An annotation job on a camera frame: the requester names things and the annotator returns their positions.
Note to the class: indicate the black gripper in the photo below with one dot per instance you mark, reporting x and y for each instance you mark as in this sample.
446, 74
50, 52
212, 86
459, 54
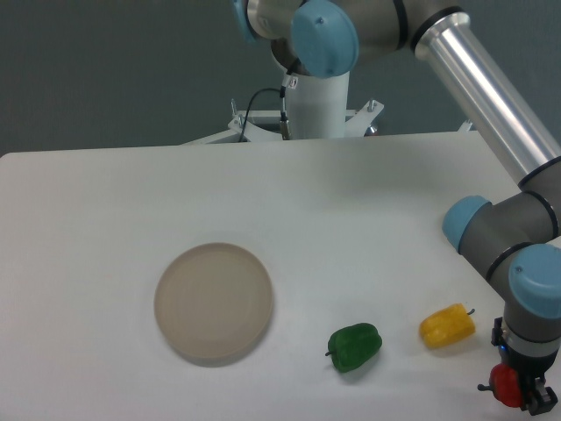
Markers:
531, 360

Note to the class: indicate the red bell pepper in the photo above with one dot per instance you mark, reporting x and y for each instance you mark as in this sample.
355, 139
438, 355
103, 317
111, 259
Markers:
504, 384

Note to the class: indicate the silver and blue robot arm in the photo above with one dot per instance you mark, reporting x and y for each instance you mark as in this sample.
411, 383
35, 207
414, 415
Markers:
510, 244

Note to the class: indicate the yellow bell pepper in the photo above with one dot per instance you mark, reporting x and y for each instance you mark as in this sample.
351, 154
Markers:
446, 326

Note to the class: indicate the green bell pepper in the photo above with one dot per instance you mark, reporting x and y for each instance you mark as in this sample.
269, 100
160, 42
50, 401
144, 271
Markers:
352, 346

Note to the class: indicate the beige round plate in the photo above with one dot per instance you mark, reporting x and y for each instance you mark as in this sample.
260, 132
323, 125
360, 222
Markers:
213, 303

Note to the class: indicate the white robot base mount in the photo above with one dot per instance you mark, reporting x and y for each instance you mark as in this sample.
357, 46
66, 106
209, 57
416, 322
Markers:
310, 108

